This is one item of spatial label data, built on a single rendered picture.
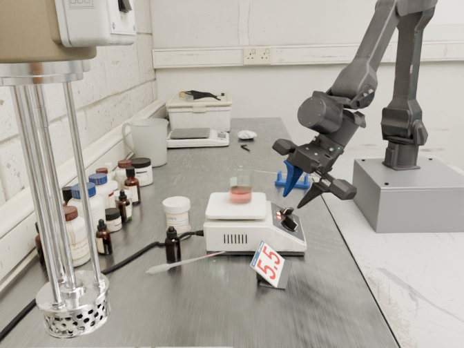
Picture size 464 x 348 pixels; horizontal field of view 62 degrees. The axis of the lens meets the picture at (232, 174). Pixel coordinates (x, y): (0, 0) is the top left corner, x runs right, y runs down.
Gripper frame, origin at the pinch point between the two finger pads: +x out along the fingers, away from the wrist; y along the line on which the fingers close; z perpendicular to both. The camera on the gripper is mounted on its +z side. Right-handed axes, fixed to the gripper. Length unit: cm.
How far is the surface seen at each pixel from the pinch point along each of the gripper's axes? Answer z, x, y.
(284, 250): 5.6, 10.0, 6.4
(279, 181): -27.7, 9.7, -16.5
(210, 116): -67, 18, -80
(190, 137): -45, 24, -68
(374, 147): -153, -4, -33
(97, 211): 24.1, 23.4, -24.7
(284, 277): 11.6, 11.3, 11.0
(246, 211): 9.9, 7.4, -2.9
